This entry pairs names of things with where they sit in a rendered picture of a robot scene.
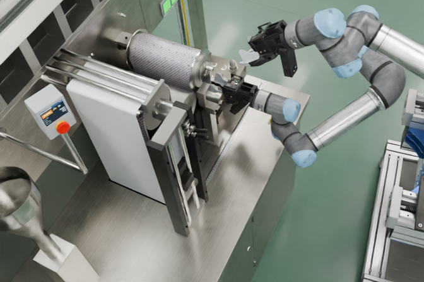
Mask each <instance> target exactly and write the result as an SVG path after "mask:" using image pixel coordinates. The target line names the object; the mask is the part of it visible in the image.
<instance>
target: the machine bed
mask: <svg viewBox="0 0 424 282"><path fill-rule="evenodd" d="M244 81H245V82H248V83H251V84H253V85H257V87H258V86H259V85H260V83H261V82H264V83H266V84H265V86H264V88H263V90H266V91H270V92H271V93H275V94H277V95H281V96H283V97H287V98H291V99H292V100H295V101H298V102H299V103H300V112H299V115H298V117H297V119H296V121H295V122H293V123H294V125H295V126H296V127H297V126H298V123H299V122H300V119H301V118H302V116H303V113H304V112H305V109H306V108H307V105H308V104H309V102H310V95H308V94H306V93H302V92H300V91H296V90H292V89H290V88H287V87H284V86H281V85H277V84H274V83H271V82H268V81H265V80H262V79H259V78H255V77H253V76H249V75H246V77H245V78H244ZM231 106H232V104H231V103H229V104H226V103H222V104H221V106H220V108H219V109H221V110H223V118H222V120H221V121H220V123H219V124H217V130H218V134H220V135H222V136H224V137H225V138H224V140H223V142H222V143H221V145H220V147H219V148H218V147H216V146H213V145H211V144H208V143H205V141H204V143H203V144H202V146H200V145H199V150H200V154H201V161H202V164H203V171H204V177H205V178H206V176H207V174H208V173H209V171H210V170H211V167H212V166H213V164H214V162H215V161H216V159H217V158H218V155H219V154H220V152H221V150H222V149H223V147H224V145H225V143H226V142H227V140H228V138H229V137H230V135H231V133H232V131H233V130H234V128H235V126H236V125H237V122H238V121H239V119H240V118H241V116H242V114H243V113H244V110H245V109H246V107H247V106H248V104H247V105H246V106H245V107H244V108H243V109H242V110H240V112H238V113H237V114H235V115H234V114H232V113H231V112H230V109H231V108H230V107H231ZM270 118H271V115H269V114H266V113H264V112H261V111H258V110H255V109H253V108H252V109H251V110H250V112H249V114H248V116H247V118H246V120H245V121H244V123H243V124H242V127H241V128H240V130H239V132H238V133H237V135H236V137H235V139H234V140H233V142H232V144H231V146H230V147H229V149H228V151H227V153H226V155H225V156H224V158H223V159H222V161H221V163H220V165H219V167H218V169H217V170H216V172H215V174H214V176H213V178H212V179H211V181H210V183H209V184H208V186H207V192H208V197H209V199H208V202H207V203H205V204H204V206H203V208H202V209H201V211H200V213H199V214H198V216H197V218H196V220H195V222H194V224H193V225H192V227H191V229H190V230H189V232H190V234H189V236H188V237H186V236H184V235H181V234H179V233H177V232H175V230H174V226H173V224H172V221H171V219H170V215H169V213H168V209H167V206H165V205H163V204H161V203H158V202H156V201H154V200H152V199H149V198H147V197H145V196H142V195H141V194H138V193H136V192H133V191H131V190H129V189H126V188H125V187H122V186H120V185H117V184H115V183H113V182H111V181H109V178H110V177H109V175H108V173H107V171H106V169H105V167H104V165H103V163H102V161H101V159H99V161H97V163H96V164H95V166H94V167H93V168H92V170H91V171H90V173H89V174H88V175H87V177H86V178H85V180H84V181H83V182H82V184H81V185H80V186H79V188H78V189H77V191H76V192H75V193H74V195H73V196H72V198H71V199H70V200H69V202H68V203H67V205H66V206H65V207H64V209H63V210H62V211H61V213H60V214H59V216H58V217H57V218H56V220H55V221H54V222H53V224H52V225H51V226H50V228H49V229H48V230H47V233H48V234H49V235H50V234H51V233H53V234H54V235H57V236H58V237H61V238H63V239H64V240H66V241H68V242H70V243H72V244H74V245H75V246H77V248H78V249H79V251H80V252H81V253H82V254H83V256H84V257H85V259H86V260H87V261H88V262H89V263H90V265H91V266H92V268H93V269H94V270H95V272H96V273H97V274H98V275H99V277H100V278H99V280H98V281H97V282H220V281H221V279H222V277H223V275H224V273H225V271H226V269H227V267H228V265H229V263H230V261H231V259H232V257H233V255H234V253H235V251H236V249H237V247H238V245H239V243H240V240H241V238H242V236H243V234H244V232H245V230H246V228H247V226H248V224H249V222H250V220H251V218H252V216H253V214H254V212H255V210H256V208H257V206H258V204H259V202H260V200H261V198H262V196H263V194H264V192H265V190H266V188H267V186H268V184H269V182H270V180H271V178H272V176H273V174H274V172H275V170H276V168H277V166H278V163H279V162H280V160H281V157H282V156H283V153H284V152H285V150H286V148H285V147H284V146H283V145H282V143H281V141H278V140H277V139H275V138H273V136H272V134H271V125H270V124H268V122H269V120H270ZM39 250H40V248H39V247H38V246H36V247H35V248H34V250H33V251H32V253H31V254H30V255H29V256H28V258H27V260H26V261H25V262H24V263H23V265H22V267H20V269H19V270H18V272H17V273H16V274H15V276H14V277H13V279H12V280H11V281H10V282H54V281H53V280H52V279H51V278H50V277H49V276H48V275H47V274H46V273H45V272H44V271H43V270H42V269H41V268H40V267H39V266H38V265H37V264H36V263H35V262H34V261H33V258H34V257H35V255H36V254H37V252H38V251H39Z"/></svg>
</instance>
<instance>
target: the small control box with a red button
mask: <svg viewBox="0 0 424 282"><path fill-rule="evenodd" d="M25 104H26V106H27V107H28V109H29V111H30V113H31V114H32V115H33V118H34V119H35V121H36V122H37V124H38V126H39V127H40V128H41V130H42V131H43V132H44V133H45V134H46V135H47V137H48V138H49V139H54V138H55V137H56V136H58V135H60V134H64V133H66V132H68V131H69V128H70V127H71V126H72V125H74V124H75V123H76V119H75V118H74V115H73V114H72V112H71V110H70V108H69V106H68V104H67V102H66V100H65V98H64V96H63V94H62V93H61V92H60V91H59V90H58V89H57V88H56V87H55V86H54V85H53V84H49V85H48V86H46V87H45V88H43V89H42V90H40V91H38V92H37V93H36V94H34V95H32V96H31V97H30V98H27V99H26V100H25Z"/></svg>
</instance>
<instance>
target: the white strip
mask: <svg viewBox="0 0 424 282"><path fill-rule="evenodd" d="M42 81H44V82H47V83H50V84H53V85H55V86H58V87H60V88H63V89H65V90H67V91H68V93H69V96H70V97H71V99H72V101H73V104H74V106H75V108H76V110H77V112H78V114H79V116H80V118H81V120H82V122H83V124H84V126H85V128H86V130H87V132H88V134H89V136H90V139H91V141H92V143H93V145H94V147H95V149H96V151H97V153H98V155H99V157H100V159H101V161H102V163H103V165H104V167H105V169H106V171H107V173H108V175H109V177H110V178H109V181H111V182H113V183H115V184H117V185H120V186H122V187H125V188H126V189H129V190H131V191H133V192H136V193H138V194H141V195H142V196H145V197H147V198H149V199H152V200H154V201H156V202H158V203H161V204H163V205H165V206H166V204H165V200H164V198H163V195H162V192H161V189H160V186H159V183H158V180H157V177H156V174H155V171H154V169H153V165H152V163H151V160H150V156H149V154H148V150H147V148H146V144H145V141H144V138H143V135H142V133H141V130H140V127H139V124H138V120H137V118H136V117H139V118H140V117H141V116H142V114H143V111H142V110H138V109H139V107H138V106H136V105H133V104H131V103H127V102H125V101H122V100H119V99H117V98H114V97H112V96H109V95H106V94H104V93H100V92H99V91H95V90H92V89H90V88H87V87H85V86H82V85H79V84H77V83H73V82H72V81H70V82H69V83H66V82H64V81H61V80H59V79H55V78H53V77H50V76H47V75H43V76H42Z"/></svg>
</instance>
